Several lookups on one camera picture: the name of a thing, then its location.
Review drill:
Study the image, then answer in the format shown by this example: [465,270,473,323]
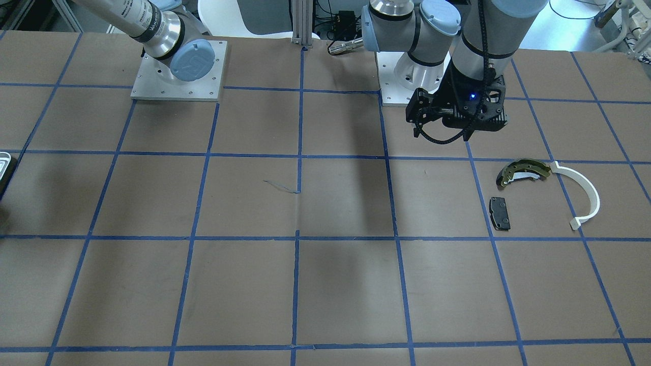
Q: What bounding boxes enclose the white curved plastic bracket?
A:
[550,161,601,230]

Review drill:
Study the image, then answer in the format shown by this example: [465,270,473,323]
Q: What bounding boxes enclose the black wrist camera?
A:
[405,87,442,143]

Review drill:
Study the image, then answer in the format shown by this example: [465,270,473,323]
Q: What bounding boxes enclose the black brake pad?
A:
[489,197,511,231]

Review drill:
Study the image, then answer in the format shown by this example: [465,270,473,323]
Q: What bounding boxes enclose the silver metal tray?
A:
[0,151,18,200]

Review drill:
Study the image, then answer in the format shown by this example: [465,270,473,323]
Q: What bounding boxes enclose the green brake shoe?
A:
[496,158,551,188]

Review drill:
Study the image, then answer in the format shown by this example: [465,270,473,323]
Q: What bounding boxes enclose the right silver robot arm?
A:
[76,1,215,82]

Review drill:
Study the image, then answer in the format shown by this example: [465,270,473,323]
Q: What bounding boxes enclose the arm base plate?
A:
[375,51,453,107]
[131,40,228,102]

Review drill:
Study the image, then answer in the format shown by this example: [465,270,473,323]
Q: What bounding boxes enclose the aluminium frame post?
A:
[290,0,314,49]

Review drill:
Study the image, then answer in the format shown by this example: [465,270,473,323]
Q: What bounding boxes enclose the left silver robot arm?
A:
[361,1,547,141]

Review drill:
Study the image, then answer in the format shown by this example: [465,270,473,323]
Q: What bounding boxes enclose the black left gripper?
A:
[438,66,509,132]

